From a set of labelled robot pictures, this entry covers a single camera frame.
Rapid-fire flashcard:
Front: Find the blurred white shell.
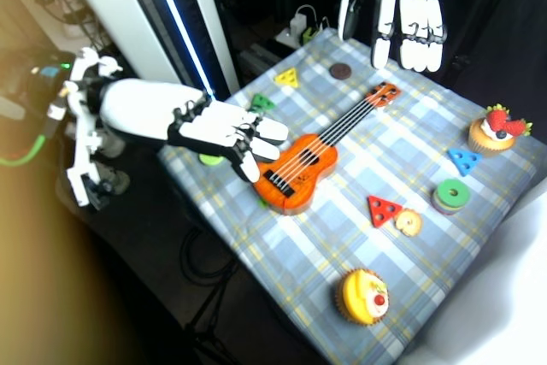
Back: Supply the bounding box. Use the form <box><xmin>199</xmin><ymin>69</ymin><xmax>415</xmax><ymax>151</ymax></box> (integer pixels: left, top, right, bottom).
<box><xmin>399</xmin><ymin>185</ymin><xmax>547</xmax><ymax>365</ymax></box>

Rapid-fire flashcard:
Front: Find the red triangle block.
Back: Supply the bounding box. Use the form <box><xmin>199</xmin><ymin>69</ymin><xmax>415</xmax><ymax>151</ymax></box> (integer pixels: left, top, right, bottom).
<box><xmin>367</xmin><ymin>195</ymin><xmax>403</xmax><ymax>228</ymax></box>

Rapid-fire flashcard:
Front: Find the small orange toy guitar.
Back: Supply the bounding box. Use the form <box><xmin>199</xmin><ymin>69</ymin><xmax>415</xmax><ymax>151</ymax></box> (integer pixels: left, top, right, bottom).
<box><xmin>252</xmin><ymin>81</ymin><xmax>403</xmax><ymax>216</ymax></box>

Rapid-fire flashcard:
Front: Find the white power adapter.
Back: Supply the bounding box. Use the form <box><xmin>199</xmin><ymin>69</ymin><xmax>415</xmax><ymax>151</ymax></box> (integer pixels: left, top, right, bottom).
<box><xmin>275</xmin><ymin>4</ymin><xmax>326</xmax><ymax>48</ymax></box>

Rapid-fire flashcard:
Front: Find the brown round cookie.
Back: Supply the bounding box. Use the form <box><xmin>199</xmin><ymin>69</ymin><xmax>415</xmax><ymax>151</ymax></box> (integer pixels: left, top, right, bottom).
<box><xmin>328</xmin><ymin>62</ymin><xmax>353</xmax><ymax>79</ymax></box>

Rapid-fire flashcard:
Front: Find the stacked coloured rings toy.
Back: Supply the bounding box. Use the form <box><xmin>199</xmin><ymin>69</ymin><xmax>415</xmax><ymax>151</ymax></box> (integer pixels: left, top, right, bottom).
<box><xmin>431</xmin><ymin>178</ymin><xmax>471</xmax><ymax>216</ymax></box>

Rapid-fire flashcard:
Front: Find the green triangle block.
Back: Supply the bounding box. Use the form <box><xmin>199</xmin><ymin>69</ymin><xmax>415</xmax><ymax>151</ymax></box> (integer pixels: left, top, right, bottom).
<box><xmin>250</xmin><ymin>93</ymin><xmax>277</xmax><ymax>115</ymax></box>

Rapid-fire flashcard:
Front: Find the white column with blue light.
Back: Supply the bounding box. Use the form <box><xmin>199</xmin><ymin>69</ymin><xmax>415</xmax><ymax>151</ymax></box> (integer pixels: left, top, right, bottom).
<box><xmin>57</xmin><ymin>0</ymin><xmax>240</xmax><ymax>97</ymax></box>

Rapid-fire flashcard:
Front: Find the yellow toy cupcake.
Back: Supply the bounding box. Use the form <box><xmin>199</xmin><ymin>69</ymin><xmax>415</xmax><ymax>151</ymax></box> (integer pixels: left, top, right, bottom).
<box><xmin>335</xmin><ymin>268</ymin><xmax>391</xmax><ymax>327</ymax></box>

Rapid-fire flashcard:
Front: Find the blue plaid tablecloth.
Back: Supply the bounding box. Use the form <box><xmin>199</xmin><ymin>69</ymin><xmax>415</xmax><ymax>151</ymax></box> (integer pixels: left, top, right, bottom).
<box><xmin>157</xmin><ymin>26</ymin><xmax>538</xmax><ymax>365</ymax></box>

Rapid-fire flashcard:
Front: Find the strawberry toy cupcake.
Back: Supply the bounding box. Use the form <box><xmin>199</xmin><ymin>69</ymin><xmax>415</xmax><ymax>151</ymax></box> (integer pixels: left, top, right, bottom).
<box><xmin>468</xmin><ymin>103</ymin><xmax>534</xmax><ymax>157</ymax></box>

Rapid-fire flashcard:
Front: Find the blue triangle block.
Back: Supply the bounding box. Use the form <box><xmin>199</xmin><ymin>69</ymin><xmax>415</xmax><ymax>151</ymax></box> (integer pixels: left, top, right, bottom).
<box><xmin>447</xmin><ymin>147</ymin><xmax>484</xmax><ymax>177</ymax></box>

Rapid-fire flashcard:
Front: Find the yellow triangle block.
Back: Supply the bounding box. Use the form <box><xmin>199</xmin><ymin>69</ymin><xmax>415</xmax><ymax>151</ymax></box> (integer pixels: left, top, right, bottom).
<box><xmin>273</xmin><ymin>68</ymin><xmax>300</xmax><ymax>87</ymax></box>

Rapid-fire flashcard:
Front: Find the green round disc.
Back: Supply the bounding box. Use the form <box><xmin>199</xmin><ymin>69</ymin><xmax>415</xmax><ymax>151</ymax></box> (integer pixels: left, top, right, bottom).
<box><xmin>198</xmin><ymin>153</ymin><xmax>226</xmax><ymax>168</ymax></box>

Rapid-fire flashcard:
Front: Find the green cable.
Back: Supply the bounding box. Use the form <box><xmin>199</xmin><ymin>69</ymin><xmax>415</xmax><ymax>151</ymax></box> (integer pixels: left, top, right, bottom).
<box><xmin>0</xmin><ymin>133</ymin><xmax>47</xmax><ymax>168</ymax></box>

